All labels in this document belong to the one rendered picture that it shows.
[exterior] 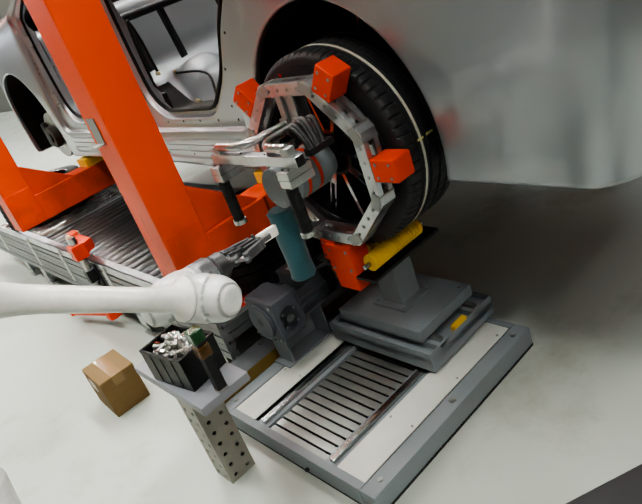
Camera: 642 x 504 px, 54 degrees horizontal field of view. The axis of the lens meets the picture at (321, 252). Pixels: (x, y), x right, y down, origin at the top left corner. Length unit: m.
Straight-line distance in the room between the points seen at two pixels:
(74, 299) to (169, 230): 0.88
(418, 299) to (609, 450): 0.79
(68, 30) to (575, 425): 1.88
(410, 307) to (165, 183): 0.95
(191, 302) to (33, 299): 0.31
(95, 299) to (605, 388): 1.51
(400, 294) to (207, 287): 1.04
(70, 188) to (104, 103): 2.05
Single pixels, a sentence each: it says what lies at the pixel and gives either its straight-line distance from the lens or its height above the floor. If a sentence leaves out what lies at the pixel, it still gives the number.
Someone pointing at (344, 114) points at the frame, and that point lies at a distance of 1.78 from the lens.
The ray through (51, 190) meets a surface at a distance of 4.09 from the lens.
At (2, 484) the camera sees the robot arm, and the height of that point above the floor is 0.62.
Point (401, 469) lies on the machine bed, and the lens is 1.94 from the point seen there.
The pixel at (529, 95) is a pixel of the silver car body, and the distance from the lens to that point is 1.58.
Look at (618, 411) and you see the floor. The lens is 2.09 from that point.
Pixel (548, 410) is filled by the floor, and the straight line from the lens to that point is 2.11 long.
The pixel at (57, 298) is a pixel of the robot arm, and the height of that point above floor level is 1.00.
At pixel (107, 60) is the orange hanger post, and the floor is 1.33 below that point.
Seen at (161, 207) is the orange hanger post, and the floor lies 0.84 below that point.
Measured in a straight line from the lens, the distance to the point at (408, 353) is 2.21.
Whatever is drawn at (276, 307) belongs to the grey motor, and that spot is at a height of 0.39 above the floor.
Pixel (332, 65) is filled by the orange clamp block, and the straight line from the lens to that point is 1.77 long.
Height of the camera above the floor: 1.46
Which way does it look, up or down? 25 degrees down
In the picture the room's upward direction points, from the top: 20 degrees counter-clockwise
